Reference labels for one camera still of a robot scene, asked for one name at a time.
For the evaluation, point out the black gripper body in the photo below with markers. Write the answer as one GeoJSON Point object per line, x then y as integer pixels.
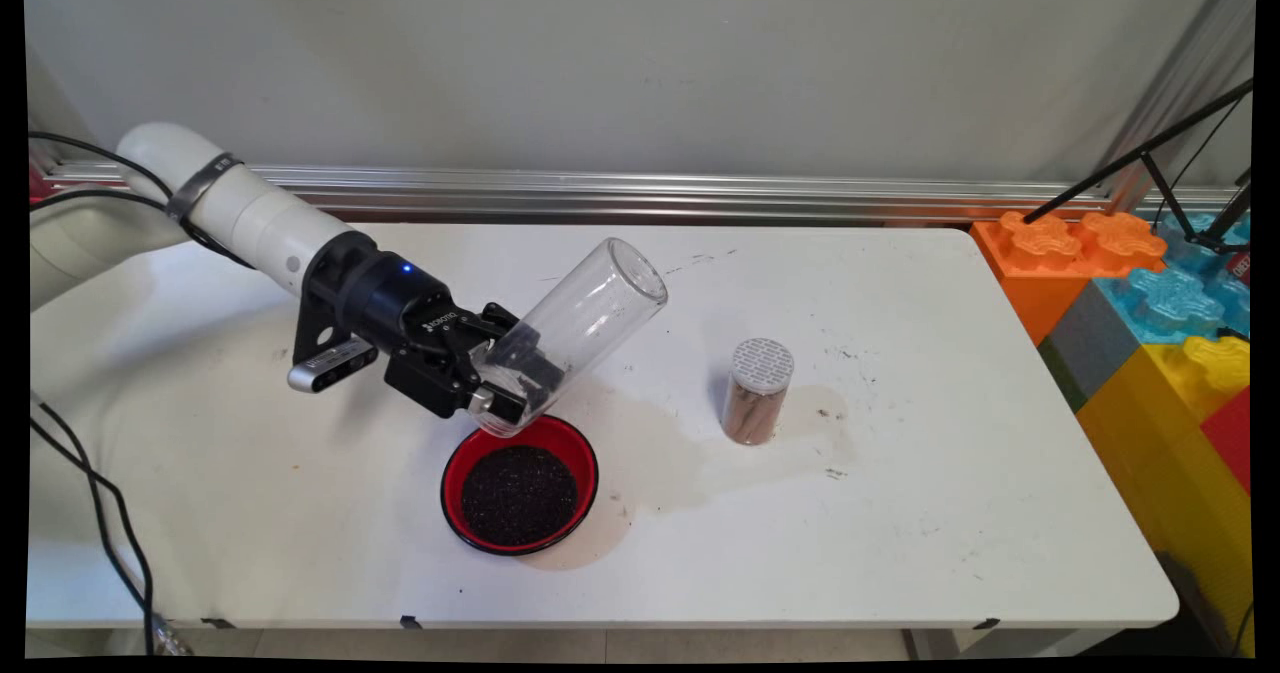
{"type": "Point", "coordinates": [410, 308]}

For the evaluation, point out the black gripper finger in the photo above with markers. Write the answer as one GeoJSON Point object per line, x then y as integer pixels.
{"type": "Point", "coordinates": [500, 321]}
{"type": "Point", "coordinates": [430, 383]}

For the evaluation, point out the clear plastic jar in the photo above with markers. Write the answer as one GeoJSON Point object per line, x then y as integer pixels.
{"type": "Point", "coordinates": [600, 303]}

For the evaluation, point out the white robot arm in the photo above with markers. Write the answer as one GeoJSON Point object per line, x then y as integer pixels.
{"type": "Point", "coordinates": [255, 218]}

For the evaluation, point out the large heap of black seeds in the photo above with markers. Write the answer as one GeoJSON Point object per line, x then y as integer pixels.
{"type": "Point", "coordinates": [518, 498]}

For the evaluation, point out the red bowl with black rim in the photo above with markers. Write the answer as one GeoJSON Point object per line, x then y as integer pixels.
{"type": "Point", "coordinates": [585, 453]}

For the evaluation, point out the clear jar with white lid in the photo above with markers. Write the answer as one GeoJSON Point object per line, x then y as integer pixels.
{"type": "Point", "coordinates": [758, 393]}

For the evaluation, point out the orange giant toy brick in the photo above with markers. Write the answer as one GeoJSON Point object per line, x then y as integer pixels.
{"type": "Point", "coordinates": [1030, 283]}

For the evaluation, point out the grey giant toy brick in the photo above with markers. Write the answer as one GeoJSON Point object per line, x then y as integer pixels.
{"type": "Point", "coordinates": [1090, 348]}

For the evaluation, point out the black tripod stand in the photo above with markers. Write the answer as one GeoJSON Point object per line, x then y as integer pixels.
{"type": "Point", "coordinates": [1100, 177]}

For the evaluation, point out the yellow giant toy brick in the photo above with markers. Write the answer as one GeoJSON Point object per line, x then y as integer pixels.
{"type": "Point", "coordinates": [1150, 453]}

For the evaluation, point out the blue giant toy brick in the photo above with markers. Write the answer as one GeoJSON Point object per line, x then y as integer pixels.
{"type": "Point", "coordinates": [1170, 303]}

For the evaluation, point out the big red giant toy brick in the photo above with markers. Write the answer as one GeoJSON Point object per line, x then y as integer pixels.
{"type": "Point", "coordinates": [1232, 438]}

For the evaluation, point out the red printed label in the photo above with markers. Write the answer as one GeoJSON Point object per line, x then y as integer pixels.
{"type": "Point", "coordinates": [1241, 269]}

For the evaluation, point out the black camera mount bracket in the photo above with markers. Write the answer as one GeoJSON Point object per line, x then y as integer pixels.
{"type": "Point", "coordinates": [330, 293]}

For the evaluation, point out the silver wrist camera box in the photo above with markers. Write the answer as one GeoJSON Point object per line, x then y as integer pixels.
{"type": "Point", "coordinates": [333, 366]}

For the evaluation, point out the long aluminium rail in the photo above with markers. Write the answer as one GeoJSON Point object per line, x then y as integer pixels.
{"type": "Point", "coordinates": [700, 195]}

